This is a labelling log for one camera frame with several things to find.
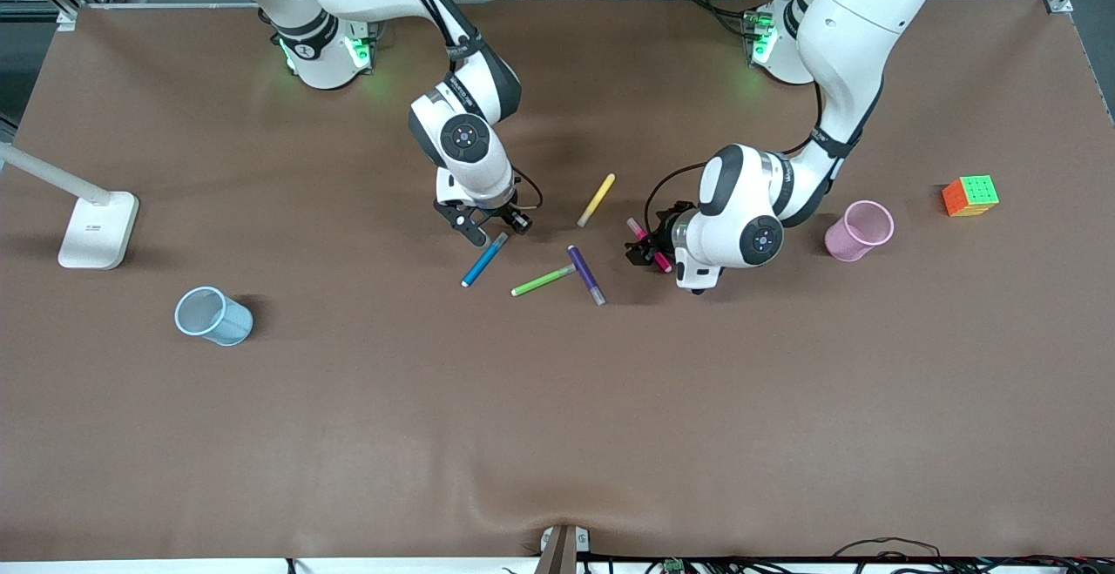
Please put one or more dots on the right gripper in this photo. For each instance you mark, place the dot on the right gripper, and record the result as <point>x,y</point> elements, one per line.
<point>516,219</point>

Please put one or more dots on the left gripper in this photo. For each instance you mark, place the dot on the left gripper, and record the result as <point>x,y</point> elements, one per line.
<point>665,231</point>

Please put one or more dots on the pink marker pen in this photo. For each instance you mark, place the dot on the pink marker pen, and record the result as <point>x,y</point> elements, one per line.
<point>633,226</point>

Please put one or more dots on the blue marker pen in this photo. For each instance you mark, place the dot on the blue marker pen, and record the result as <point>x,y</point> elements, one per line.
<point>482,263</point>

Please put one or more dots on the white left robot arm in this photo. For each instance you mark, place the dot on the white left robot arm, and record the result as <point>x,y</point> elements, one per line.
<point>836,34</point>

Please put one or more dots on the purple marker pen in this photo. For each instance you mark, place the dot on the purple marker pen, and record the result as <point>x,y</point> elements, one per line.
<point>585,275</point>

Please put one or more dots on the green marker pen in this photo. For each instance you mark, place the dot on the green marker pen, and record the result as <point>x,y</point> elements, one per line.
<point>544,280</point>

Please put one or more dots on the yellow marker pen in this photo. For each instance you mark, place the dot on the yellow marker pen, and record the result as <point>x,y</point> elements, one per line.
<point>597,199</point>

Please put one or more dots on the pink mesh cup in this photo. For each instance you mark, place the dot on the pink mesh cup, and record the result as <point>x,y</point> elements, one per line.
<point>858,230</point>

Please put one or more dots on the green-lit circuit board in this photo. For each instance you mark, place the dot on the green-lit circuit board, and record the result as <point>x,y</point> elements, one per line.
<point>758,34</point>
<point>361,47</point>

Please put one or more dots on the green terminal connector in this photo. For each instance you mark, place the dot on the green terminal connector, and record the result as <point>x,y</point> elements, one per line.
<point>672,566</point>

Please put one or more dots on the light blue mesh cup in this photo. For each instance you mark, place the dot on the light blue mesh cup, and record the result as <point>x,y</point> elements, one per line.
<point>213,317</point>

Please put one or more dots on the colourful puzzle cube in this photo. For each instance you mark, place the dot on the colourful puzzle cube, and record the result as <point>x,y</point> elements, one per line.
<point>969,195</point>

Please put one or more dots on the white lamp stand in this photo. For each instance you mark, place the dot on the white lamp stand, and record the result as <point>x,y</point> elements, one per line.
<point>97,230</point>

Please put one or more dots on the table edge clamp bracket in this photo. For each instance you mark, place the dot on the table edge clamp bracket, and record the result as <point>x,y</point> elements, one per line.
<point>562,548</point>

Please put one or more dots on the metal table corner bracket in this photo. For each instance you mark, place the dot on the metal table corner bracket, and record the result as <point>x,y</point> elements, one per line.
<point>1058,5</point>
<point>65,18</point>

